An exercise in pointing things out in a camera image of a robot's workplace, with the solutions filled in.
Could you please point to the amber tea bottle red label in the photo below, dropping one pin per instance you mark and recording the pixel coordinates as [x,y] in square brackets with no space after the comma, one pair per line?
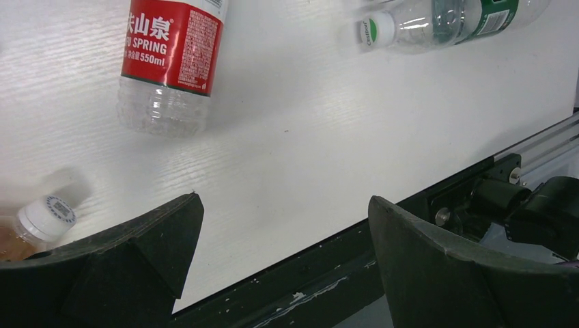
[32,228]

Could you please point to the white cap dark green bottle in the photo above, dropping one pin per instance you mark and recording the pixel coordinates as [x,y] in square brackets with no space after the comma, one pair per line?
[415,27]

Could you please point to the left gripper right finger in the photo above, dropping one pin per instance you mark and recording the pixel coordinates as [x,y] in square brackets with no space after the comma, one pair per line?
[434,278]

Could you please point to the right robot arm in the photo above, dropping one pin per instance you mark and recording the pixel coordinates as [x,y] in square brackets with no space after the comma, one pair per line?
[546,216]

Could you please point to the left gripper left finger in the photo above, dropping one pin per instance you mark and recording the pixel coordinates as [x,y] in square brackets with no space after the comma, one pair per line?
[129,275]

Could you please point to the aluminium frame rail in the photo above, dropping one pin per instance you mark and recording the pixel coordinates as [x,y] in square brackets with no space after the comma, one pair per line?
[546,154]

